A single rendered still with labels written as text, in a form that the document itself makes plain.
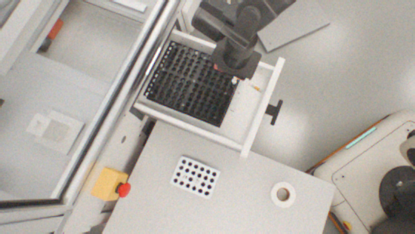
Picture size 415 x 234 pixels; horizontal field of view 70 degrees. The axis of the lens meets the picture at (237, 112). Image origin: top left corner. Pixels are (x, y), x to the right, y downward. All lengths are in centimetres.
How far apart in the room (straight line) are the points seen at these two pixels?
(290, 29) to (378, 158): 92
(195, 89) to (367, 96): 129
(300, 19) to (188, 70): 122
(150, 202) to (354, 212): 92
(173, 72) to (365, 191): 104
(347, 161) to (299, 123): 40
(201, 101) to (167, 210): 34
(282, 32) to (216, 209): 128
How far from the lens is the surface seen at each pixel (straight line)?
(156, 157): 93
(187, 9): 89
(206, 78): 84
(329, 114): 180
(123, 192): 81
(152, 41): 78
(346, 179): 147
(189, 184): 90
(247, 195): 89
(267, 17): 51
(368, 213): 150
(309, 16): 199
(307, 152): 172
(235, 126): 83
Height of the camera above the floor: 165
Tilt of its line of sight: 75 degrees down
